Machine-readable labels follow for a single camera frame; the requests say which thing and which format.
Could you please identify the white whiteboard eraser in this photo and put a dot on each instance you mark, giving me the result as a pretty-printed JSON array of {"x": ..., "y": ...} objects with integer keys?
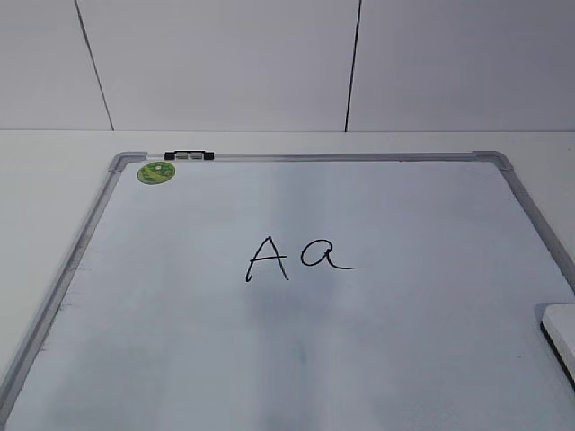
[{"x": 558, "y": 322}]

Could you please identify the black and grey board clip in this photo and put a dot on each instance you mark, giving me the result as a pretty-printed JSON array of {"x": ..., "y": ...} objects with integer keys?
[{"x": 189, "y": 156}]

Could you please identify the green round magnet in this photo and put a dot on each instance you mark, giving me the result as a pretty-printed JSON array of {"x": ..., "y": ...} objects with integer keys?
[{"x": 156, "y": 173}]

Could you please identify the white board with aluminium frame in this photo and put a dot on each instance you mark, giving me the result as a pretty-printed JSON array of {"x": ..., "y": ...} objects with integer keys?
[{"x": 301, "y": 292}]

